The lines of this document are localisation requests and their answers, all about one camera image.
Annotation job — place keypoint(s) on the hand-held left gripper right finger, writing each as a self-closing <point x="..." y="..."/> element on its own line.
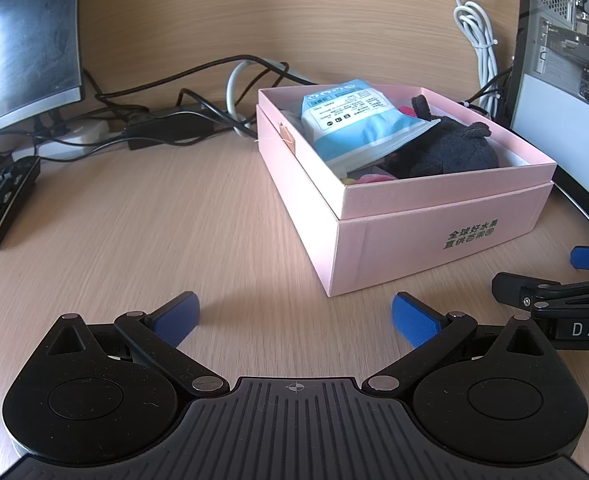
<point x="413" y="321"/>

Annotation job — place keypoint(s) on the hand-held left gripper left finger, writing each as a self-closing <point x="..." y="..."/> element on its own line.
<point x="177" y="320"/>

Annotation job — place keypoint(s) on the pink cardboard box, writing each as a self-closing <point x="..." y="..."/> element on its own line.
<point x="399" y="230"/>

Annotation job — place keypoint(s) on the pink round toy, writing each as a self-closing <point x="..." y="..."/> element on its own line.
<point x="372" y="177"/>

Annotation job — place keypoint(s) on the dark plush toy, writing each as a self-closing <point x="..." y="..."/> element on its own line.
<point x="449" y="150"/>

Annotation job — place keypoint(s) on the blue white plastic packet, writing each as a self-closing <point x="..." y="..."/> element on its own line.
<point x="354" y="120"/>

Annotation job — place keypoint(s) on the glass sided computer case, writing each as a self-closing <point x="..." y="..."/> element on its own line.
<point x="564" y="85"/>

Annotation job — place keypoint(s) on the black adapter box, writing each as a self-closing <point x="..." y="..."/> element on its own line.
<point x="174" y="127"/>

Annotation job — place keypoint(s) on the white power strip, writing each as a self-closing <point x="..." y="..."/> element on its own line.
<point x="79" y="132"/>

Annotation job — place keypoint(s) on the black computer monitor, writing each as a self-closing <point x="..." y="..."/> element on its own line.
<point x="24" y="35"/>

